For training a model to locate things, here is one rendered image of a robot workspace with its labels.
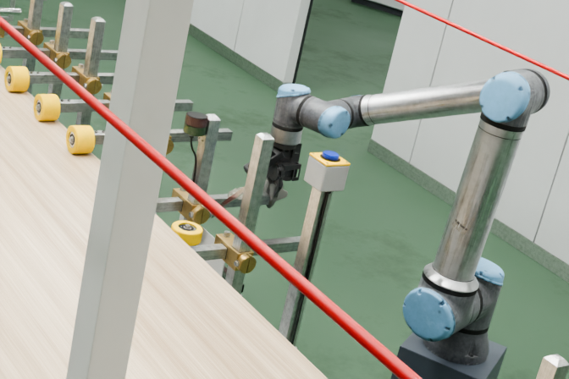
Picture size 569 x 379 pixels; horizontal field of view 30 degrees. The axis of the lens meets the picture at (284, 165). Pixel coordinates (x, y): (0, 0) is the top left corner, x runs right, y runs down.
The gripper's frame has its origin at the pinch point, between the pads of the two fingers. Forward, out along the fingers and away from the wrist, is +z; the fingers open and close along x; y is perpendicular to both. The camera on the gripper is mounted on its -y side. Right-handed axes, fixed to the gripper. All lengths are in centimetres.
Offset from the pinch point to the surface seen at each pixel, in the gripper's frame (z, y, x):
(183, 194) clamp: -5.6, -28.8, 0.2
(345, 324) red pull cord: -96, -135, -193
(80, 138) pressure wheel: -15, -52, 21
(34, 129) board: -10, -56, 43
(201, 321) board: -9, -60, -67
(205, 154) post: -20.4, -27.7, -6.0
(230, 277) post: 4.5, -29.1, -29.7
